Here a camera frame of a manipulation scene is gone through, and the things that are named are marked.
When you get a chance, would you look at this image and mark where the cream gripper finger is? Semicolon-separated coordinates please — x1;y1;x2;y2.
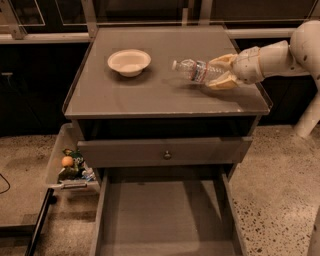
205;71;242;90
209;54;237;71

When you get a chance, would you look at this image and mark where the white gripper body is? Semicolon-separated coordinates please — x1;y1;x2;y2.
232;47;264;84

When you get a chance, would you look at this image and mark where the clear plastic water bottle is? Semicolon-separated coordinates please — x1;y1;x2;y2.
172;59;225;84

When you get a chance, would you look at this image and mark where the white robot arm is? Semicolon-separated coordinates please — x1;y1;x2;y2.
212;20;320;256

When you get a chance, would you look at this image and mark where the grey top drawer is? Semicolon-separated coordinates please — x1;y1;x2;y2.
77;137;252;168

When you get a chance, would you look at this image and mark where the round metal drawer knob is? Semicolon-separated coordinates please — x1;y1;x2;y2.
163;151;172;160

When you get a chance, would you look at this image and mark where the grey drawer cabinet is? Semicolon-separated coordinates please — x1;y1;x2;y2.
62;25;274;183

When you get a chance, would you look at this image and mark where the grey open middle drawer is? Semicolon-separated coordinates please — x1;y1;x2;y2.
89;172;248;256

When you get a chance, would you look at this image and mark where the small bottle in bin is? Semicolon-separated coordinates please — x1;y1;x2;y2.
82;168;96;182

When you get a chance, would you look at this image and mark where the white paper bowl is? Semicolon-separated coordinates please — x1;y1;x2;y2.
107;49;151;77

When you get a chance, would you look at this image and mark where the green snack bag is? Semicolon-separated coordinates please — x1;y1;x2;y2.
58;148;85;180

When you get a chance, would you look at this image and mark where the orange fruit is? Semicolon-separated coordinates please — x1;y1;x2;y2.
61;156;74;167

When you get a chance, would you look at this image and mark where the clear plastic storage bin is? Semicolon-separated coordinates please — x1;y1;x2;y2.
46;123;99;192

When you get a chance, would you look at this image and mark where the black metal bar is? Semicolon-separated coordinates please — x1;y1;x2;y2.
25;188;54;256

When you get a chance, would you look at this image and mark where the metal railing frame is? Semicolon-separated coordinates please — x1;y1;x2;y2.
0;0;320;46

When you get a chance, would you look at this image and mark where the black cable on floor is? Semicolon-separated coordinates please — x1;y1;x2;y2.
0;172;12;195

